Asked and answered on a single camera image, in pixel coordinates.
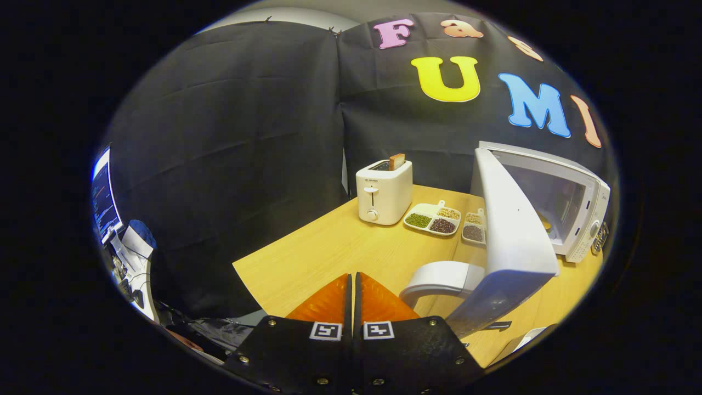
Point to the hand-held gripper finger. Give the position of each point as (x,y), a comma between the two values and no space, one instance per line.
(357,356)
(349,356)

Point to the white microwave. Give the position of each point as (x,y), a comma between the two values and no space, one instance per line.
(510,247)

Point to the white divided bean dish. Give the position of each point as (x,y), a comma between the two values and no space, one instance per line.
(430,219)

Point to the white toaster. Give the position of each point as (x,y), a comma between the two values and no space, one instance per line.
(384,197)

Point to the small white bean dish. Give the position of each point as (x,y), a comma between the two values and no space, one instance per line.
(474,230)

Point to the brown toast slice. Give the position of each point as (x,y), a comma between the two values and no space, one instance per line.
(397,162)

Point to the black backdrop cloth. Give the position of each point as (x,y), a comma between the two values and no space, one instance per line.
(230,164)

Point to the white and blue object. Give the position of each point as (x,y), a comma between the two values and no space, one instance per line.
(137,247)

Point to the computer monitor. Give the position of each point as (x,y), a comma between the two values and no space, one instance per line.
(105,200)

